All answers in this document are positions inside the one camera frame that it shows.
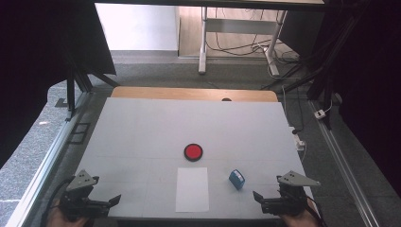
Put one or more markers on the person's left hand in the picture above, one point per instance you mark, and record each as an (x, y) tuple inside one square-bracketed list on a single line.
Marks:
[(64, 221)]

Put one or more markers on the aluminium floor rail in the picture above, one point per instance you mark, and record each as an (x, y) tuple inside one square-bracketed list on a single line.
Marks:
[(41, 170), (343, 164)]

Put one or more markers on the large white table board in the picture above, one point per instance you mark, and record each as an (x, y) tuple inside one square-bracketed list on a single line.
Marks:
[(176, 126)]

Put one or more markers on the white desk frame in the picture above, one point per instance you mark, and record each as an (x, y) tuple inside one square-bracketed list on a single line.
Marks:
[(239, 26)]

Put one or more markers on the round red ink pad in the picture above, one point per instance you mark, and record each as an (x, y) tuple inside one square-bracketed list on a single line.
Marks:
[(193, 152)]

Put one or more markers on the small white adapter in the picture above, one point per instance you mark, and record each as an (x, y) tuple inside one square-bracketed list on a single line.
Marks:
[(320, 114)]

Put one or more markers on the black curtain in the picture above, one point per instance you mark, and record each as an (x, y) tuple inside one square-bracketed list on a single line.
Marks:
[(41, 63), (362, 78)]

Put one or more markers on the black metal stand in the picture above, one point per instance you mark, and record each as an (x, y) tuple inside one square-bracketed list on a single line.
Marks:
[(72, 94)]

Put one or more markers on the blue stamp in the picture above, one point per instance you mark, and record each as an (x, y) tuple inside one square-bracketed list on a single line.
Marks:
[(237, 179)]

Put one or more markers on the white power strip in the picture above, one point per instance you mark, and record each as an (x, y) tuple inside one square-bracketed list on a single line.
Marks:
[(299, 141)]

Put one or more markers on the wooden table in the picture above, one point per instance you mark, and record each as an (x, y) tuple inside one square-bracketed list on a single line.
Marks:
[(189, 94)]

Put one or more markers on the person's right hand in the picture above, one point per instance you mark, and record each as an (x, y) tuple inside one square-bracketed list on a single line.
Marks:
[(298, 221)]

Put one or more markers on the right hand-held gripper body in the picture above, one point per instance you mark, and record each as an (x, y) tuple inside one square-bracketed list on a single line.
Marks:
[(288, 198)]

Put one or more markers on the white paper sheet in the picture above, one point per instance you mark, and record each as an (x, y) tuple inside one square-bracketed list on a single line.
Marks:
[(192, 189)]

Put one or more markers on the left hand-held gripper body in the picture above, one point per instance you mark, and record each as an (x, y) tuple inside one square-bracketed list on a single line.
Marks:
[(77, 200)]

